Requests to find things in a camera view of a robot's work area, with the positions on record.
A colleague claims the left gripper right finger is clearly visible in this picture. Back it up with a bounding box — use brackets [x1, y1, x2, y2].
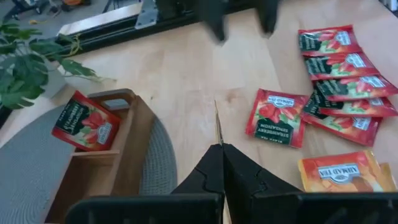
[224, 143, 398, 224]

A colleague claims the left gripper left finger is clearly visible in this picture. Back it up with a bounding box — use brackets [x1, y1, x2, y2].
[65, 143, 225, 224]

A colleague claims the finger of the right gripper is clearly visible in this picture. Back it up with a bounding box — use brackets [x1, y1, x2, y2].
[197, 0, 228, 44]
[256, 0, 280, 35]

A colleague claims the orange mango tea packet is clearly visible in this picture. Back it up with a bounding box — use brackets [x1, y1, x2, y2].
[377, 162, 398, 192]
[297, 151, 389, 193]

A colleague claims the red strawberry tea packet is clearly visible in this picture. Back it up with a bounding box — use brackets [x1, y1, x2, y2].
[303, 52, 380, 81]
[51, 90, 122, 152]
[244, 88, 309, 149]
[300, 111, 383, 147]
[303, 91, 398, 118]
[298, 24, 363, 57]

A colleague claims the black strawberry tea packet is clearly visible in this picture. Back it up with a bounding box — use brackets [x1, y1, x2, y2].
[312, 74, 398, 103]

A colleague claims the wooden three-compartment tray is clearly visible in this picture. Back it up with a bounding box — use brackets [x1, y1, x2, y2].
[45, 88, 156, 224]

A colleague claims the round grey woven mat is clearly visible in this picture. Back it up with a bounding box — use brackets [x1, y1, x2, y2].
[0, 104, 178, 224]

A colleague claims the green potted artificial plant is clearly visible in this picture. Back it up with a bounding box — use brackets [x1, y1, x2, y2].
[0, 20, 116, 110]

